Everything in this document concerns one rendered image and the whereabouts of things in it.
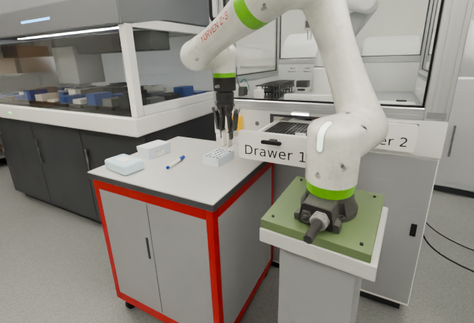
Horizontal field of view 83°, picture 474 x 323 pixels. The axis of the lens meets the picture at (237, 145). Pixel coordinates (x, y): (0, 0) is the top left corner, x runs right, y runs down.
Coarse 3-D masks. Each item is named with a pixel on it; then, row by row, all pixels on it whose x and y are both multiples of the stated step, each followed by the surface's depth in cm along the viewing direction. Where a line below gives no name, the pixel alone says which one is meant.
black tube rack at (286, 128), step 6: (276, 126) 119; (282, 126) 118; (288, 126) 118; (294, 126) 117; (300, 126) 118; (306, 126) 117; (270, 132) 110; (276, 132) 110; (282, 132) 109; (288, 132) 109; (294, 132) 108; (300, 132) 109; (306, 132) 108
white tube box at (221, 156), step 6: (216, 150) 123; (222, 150) 122; (204, 156) 115; (210, 156) 116; (216, 156) 116; (222, 156) 114; (228, 156) 118; (204, 162) 116; (210, 162) 114; (216, 162) 112; (222, 162) 114
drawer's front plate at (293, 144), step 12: (240, 132) 102; (252, 132) 100; (264, 132) 99; (240, 144) 104; (252, 144) 101; (264, 144) 99; (288, 144) 94; (300, 144) 92; (240, 156) 106; (252, 156) 103; (264, 156) 100; (276, 156) 98; (300, 156) 94
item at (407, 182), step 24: (288, 168) 134; (360, 168) 118; (384, 168) 114; (408, 168) 109; (432, 168) 105; (384, 192) 116; (408, 192) 112; (408, 216) 114; (384, 240) 122; (408, 240) 117; (384, 264) 125; (408, 264) 120; (360, 288) 135; (384, 288) 129; (408, 288) 123
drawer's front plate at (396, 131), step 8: (392, 128) 106; (400, 128) 105; (408, 128) 104; (416, 128) 103; (392, 136) 107; (400, 136) 106; (408, 136) 105; (416, 136) 103; (392, 144) 108; (400, 144) 107; (408, 144) 105
